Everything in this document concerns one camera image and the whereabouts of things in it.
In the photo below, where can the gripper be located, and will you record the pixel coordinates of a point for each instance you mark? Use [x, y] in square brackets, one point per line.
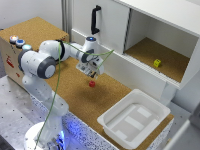
[89, 67]

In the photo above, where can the pink block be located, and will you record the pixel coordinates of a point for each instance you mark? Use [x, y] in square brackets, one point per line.
[92, 84]

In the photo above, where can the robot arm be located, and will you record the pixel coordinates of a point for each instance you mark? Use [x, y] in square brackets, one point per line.
[36, 63]

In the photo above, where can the white sliding door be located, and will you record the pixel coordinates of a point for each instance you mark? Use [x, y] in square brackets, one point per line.
[100, 23]

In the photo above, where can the green button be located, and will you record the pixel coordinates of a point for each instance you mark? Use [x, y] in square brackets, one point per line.
[26, 47]

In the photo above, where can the white plastic box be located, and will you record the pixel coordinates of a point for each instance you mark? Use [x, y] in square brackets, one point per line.
[133, 118]

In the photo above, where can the yellow block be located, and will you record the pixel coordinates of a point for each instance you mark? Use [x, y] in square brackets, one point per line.
[157, 63]

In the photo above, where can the white cabinet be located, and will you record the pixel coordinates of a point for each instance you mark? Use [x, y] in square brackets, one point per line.
[156, 40]

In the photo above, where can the blue button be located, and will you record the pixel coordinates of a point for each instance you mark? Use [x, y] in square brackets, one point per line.
[20, 42]

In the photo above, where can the red button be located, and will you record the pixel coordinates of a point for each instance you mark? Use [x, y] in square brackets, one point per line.
[13, 39]

